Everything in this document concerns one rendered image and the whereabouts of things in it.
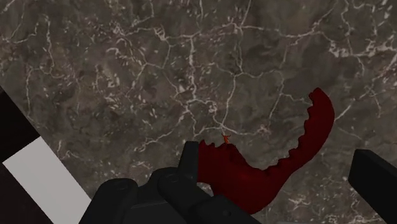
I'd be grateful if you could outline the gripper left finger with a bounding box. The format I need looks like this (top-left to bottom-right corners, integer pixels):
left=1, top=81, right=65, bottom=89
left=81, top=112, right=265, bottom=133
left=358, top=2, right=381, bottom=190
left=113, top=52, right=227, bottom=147
left=79, top=141, right=261, bottom=224

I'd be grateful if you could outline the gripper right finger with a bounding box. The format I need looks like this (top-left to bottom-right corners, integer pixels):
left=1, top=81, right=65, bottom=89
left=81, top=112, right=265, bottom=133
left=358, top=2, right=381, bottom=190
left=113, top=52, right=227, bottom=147
left=347, top=148, right=397, bottom=224

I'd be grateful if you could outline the dark red toothed curved tool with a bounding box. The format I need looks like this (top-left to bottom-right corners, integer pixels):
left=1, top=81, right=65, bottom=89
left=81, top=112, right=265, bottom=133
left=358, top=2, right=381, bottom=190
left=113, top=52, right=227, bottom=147
left=196, top=87, right=336, bottom=215

